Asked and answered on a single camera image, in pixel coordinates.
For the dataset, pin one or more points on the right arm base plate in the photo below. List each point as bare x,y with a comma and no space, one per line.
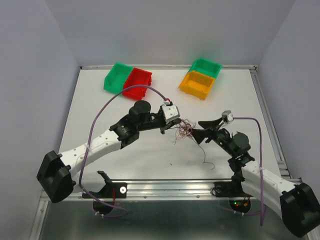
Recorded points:
226,189

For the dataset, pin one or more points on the right green plastic bin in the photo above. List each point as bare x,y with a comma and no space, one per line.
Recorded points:
206,67

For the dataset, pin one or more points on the aluminium rail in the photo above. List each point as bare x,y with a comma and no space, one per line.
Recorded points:
187,189
282,165

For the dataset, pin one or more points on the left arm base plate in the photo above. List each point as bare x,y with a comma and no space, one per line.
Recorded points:
110,188

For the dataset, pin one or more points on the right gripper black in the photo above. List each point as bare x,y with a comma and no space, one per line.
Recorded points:
199,135

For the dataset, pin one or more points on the aluminium right rail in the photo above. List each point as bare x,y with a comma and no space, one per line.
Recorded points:
282,165

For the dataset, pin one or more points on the red plastic bin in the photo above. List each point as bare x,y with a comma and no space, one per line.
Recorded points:
137,77

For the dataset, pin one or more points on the yellow plastic bin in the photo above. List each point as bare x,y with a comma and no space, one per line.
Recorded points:
197,84

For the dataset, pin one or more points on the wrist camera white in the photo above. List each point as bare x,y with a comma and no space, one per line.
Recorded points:
227,117
170,112

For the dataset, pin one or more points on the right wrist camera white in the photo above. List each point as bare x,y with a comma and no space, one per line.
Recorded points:
227,117

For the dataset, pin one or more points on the green plastic bin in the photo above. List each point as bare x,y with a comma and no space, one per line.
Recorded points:
116,78
206,67

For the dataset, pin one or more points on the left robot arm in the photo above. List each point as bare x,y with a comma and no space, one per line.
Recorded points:
57,170

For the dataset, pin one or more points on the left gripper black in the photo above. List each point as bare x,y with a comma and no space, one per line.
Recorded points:
167,126

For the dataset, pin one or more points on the left green plastic bin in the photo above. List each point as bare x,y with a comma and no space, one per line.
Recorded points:
116,78

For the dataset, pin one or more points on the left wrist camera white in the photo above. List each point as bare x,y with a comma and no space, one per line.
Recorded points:
170,112

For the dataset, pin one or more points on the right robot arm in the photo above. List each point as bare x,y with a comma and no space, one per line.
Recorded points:
296,204

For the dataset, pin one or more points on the aluminium front rail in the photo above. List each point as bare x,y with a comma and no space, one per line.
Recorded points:
187,189

